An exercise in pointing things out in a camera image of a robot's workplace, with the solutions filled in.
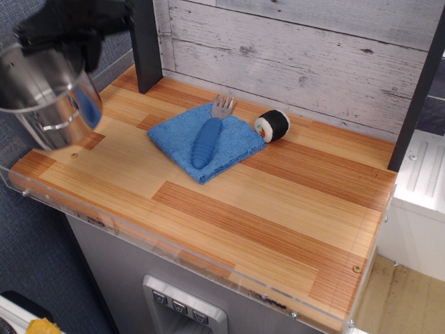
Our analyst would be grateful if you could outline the clear acrylic edge guard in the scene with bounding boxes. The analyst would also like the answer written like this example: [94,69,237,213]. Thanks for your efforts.
[0,48,398,334]

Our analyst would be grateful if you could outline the dark vertical post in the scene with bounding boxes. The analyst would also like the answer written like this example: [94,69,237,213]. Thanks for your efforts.
[387,10,444,172]
[130,0,163,94]

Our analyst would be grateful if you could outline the white ribbed side counter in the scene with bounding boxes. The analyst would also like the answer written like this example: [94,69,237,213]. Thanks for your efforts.
[395,129,444,214]

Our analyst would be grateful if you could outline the left dark vertical post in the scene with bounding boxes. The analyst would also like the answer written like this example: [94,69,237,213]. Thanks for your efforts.
[130,0,163,94]

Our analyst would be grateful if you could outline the grey toy fridge cabinet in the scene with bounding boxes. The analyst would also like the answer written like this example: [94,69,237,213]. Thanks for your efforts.
[67,216,317,333]

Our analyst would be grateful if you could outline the black and yellow object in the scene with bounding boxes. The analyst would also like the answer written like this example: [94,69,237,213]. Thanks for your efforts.
[1,291,54,333]

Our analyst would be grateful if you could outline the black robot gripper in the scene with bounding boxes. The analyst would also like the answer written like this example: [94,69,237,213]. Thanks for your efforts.
[13,1,134,72]

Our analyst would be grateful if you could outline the silver dispenser panel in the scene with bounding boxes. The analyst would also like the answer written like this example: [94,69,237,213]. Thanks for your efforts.
[143,274,229,333]

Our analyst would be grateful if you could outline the blue handled fork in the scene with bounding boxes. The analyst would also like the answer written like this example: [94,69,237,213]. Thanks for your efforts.
[191,95,234,170]

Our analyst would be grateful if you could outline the blue folded cloth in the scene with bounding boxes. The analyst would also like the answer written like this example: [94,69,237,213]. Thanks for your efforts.
[147,103,266,184]

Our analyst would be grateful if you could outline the stainless steel pot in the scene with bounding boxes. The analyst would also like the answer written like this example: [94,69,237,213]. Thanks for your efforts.
[1,44,102,150]

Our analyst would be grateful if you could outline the right dark vertical post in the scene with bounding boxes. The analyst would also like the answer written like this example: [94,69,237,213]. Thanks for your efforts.
[387,10,444,172]

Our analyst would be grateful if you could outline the toy sushi roll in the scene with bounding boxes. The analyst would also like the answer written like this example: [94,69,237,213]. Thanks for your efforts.
[254,109,291,143]

